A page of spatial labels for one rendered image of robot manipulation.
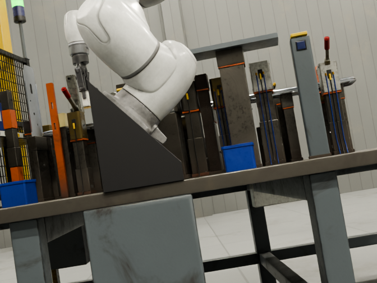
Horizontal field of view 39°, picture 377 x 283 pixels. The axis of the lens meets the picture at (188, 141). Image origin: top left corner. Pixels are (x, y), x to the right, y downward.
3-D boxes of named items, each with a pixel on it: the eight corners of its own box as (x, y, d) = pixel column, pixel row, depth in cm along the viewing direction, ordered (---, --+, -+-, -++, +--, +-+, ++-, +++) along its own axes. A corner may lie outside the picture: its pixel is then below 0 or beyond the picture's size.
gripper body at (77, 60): (84, 52, 239) (87, 72, 238) (90, 56, 247) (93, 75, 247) (68, 55, 240) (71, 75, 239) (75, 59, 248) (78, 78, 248)
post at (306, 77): (329, 155, 195) (308, 40, 198) (331, 155, 188) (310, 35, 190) (308, 159, 196) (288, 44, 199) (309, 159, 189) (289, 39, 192)
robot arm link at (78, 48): (90, 44, 248) (92, 56, 247) (72, 48, 249) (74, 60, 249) (83, 39, 239) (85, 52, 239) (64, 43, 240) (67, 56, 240)
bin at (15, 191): (40, 202, 203) (36, 178, 203) (27, 204, 193) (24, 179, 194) (13, 206, 204) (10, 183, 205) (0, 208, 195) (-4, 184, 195)
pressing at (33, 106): (44, 137, 252) (33, 67, 255) (32, 136, 241) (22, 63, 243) (42, 137, 252) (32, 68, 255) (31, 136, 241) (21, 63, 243)
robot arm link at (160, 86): (169, 128, 158) (216, 73, 159) (127, 88, 148) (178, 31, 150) (148, 115, 171) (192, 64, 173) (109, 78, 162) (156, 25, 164)
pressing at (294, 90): (350, 86, 235) (349, 83, 235) (358, 78, 213) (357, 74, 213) (59, 138, 256) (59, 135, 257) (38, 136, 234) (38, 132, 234)
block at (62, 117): (78, 195, 230) (66, 113, 232) (75, 196, 226) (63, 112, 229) (70, 196, 230) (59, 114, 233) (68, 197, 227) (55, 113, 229)
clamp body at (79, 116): (97, 194, 226) (85, 112, 229) (89, 195, 216) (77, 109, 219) (83, 196, 227) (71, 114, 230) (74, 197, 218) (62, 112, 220)
